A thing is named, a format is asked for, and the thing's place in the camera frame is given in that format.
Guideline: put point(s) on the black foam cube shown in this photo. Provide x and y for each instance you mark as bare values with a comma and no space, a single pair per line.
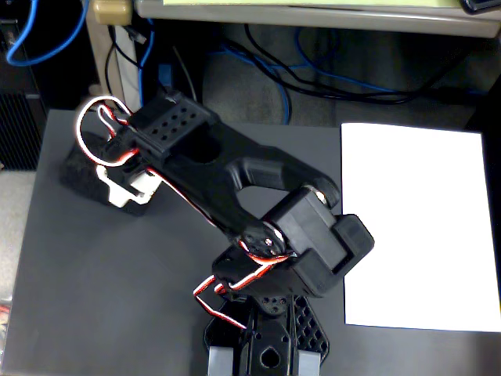
78,176

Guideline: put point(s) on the black mesh robot base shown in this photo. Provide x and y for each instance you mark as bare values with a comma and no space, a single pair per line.
309,333

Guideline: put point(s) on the grey table clamp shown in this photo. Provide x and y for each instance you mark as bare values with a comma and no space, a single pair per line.
220,362
309,364

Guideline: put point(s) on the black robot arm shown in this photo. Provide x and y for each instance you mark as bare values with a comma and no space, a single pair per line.
203,172

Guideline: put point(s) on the white paper sheet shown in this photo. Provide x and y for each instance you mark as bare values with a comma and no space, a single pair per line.
422,235

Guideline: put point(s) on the clear network plug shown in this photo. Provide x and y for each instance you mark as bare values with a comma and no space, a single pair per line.
137,36

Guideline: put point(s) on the beige desk leg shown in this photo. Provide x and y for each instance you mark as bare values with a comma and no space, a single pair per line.
125,78

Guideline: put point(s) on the black desk device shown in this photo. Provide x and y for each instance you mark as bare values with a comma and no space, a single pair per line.
481,4

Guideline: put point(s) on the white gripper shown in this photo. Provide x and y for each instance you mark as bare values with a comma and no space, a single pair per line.
124,190

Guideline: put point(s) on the grey desk top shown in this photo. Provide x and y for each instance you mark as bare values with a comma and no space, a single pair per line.
274,16

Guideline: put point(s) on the black computer tower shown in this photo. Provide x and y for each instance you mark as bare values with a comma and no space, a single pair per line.
15,129

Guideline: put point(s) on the beige plastic cap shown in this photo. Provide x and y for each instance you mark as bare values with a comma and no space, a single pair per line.
112,11

